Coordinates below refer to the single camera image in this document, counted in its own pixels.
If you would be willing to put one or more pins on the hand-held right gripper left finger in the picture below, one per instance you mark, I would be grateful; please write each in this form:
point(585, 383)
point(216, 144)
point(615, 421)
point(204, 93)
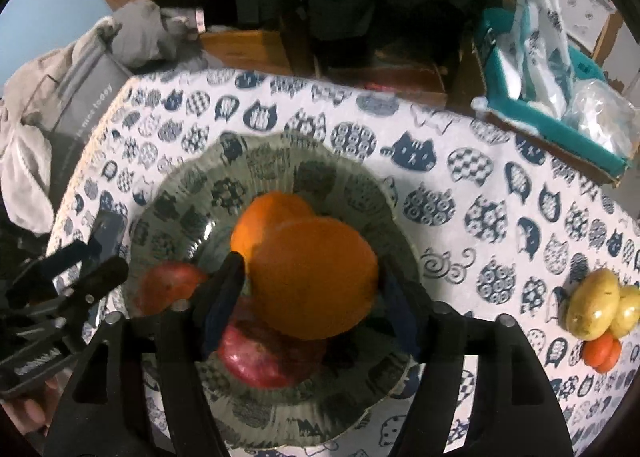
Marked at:
point(222, 302)

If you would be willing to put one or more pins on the black smartphone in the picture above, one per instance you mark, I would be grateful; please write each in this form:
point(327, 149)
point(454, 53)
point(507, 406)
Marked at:
point(110, 237)

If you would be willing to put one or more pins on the person's left hand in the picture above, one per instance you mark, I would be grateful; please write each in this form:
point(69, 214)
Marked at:
point(30, 409)

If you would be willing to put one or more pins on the cat-print tablecloth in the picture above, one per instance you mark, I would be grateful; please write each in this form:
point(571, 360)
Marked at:
point(450, 237)

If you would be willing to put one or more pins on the dark red apple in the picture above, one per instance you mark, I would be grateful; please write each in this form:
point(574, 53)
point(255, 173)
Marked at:
point(170, 282)

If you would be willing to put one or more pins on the clear plastic bag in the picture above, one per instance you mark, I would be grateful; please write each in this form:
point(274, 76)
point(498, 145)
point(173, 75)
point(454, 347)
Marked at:
point(600, 117)

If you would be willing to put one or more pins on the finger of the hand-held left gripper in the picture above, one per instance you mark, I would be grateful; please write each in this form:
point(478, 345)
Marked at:
point(105, 277)
point(55, 264)

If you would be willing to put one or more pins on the small tangerine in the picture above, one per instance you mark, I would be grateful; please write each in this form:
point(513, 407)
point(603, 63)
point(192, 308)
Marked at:
point(595, 352)
point(615, 354)

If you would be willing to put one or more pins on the yellow lemon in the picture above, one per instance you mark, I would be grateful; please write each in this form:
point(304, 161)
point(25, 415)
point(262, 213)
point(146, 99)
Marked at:
point(629, 312)
point(592, 304)

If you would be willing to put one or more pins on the bright red apple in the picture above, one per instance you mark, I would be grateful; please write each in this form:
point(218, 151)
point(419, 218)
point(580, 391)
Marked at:
point(260, 357)

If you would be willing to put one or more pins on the large orange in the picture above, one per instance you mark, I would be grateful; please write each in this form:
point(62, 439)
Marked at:
point(260, 222)
point(315, 277)

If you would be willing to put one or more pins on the clear glass fruit bowl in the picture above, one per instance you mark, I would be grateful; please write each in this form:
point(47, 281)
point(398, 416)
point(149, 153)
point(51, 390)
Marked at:
point(325, 177)

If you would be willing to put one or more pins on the white perforated basket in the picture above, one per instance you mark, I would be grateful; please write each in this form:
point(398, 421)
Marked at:
point(585, 2)

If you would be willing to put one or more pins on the grey fabric bag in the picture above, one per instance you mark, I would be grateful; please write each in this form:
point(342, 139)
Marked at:
point(85, 102)

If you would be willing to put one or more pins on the white printed rice bag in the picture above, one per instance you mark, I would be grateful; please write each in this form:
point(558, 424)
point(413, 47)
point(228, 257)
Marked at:
point(540, 37)

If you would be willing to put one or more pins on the teal storage box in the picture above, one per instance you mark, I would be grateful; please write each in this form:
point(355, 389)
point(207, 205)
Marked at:
point(550, 137)

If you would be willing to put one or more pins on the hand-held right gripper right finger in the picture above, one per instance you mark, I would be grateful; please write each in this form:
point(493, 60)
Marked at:
point(405, 317)

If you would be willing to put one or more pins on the light grey garment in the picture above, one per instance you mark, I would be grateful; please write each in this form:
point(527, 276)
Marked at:
point(25, 137)

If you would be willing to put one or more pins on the wooden crate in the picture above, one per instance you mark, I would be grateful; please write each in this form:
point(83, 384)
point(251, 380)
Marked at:
point(245, 52)

